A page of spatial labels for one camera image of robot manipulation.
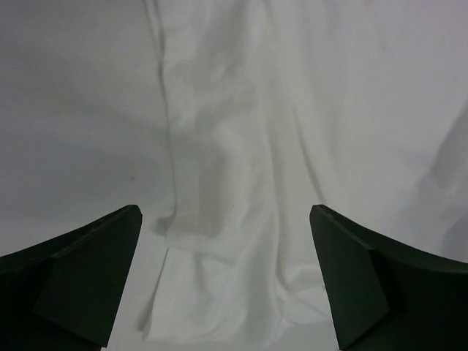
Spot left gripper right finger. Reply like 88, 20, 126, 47
309, 205, 467, 350

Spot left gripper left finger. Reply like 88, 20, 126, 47
1, 205, 142, 350

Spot white t shirt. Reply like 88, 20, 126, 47
144, 1, 467, 346

